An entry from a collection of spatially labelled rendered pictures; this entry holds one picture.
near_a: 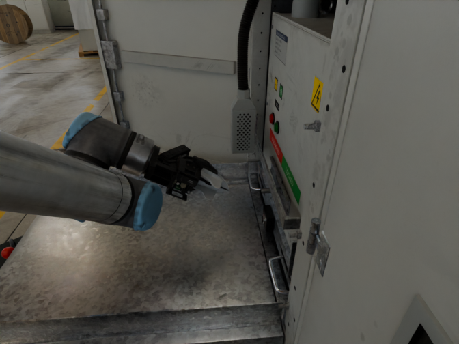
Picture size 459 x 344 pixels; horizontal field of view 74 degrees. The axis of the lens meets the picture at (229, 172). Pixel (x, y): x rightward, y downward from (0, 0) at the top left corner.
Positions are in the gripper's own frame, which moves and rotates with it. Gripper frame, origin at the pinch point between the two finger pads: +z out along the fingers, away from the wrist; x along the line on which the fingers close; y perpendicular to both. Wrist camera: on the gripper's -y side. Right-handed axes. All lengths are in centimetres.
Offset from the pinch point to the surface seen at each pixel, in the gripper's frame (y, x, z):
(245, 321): 27.0, -12.6, 10.3
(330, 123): 32.3, 32.0, -6.4
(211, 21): -43, 29, -17
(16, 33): -840, -309, -382
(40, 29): -1020, -332, -392
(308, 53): 8.4, 36.6, -4.2
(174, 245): 2.7, -21.9, -3.5
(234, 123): -19.3, 10.0, -0.6
